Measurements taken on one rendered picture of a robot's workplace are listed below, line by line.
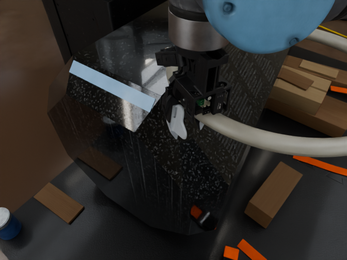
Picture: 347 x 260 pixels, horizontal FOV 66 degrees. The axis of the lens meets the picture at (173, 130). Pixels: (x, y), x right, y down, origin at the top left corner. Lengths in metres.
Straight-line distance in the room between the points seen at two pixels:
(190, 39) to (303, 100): 1.44
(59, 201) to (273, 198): 1.02
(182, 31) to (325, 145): 0.27
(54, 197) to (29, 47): 1.54
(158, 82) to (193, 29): 0.38
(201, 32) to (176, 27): 0.03
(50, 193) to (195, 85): 1.21
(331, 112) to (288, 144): 1.45
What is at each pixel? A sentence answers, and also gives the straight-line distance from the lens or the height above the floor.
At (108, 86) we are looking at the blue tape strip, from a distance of 0.78.
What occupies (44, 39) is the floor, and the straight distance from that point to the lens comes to 2.75.
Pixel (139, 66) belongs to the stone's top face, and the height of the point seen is 0.80.
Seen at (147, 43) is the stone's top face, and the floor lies 0.80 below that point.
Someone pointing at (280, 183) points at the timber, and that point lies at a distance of 1.40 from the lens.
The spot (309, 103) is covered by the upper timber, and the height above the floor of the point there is 0.18.
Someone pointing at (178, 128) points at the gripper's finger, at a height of 0.89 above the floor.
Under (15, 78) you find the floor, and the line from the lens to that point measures 2.37.
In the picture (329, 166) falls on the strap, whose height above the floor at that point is 0.02.
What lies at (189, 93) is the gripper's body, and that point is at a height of 0.99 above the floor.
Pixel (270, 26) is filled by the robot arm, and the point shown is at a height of 1.16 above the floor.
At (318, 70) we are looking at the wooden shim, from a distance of 2.19.
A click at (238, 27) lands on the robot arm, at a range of 0.22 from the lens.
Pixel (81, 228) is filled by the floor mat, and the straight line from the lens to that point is 1.40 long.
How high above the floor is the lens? 1.26
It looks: 49 degrees down
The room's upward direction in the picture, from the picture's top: straight up
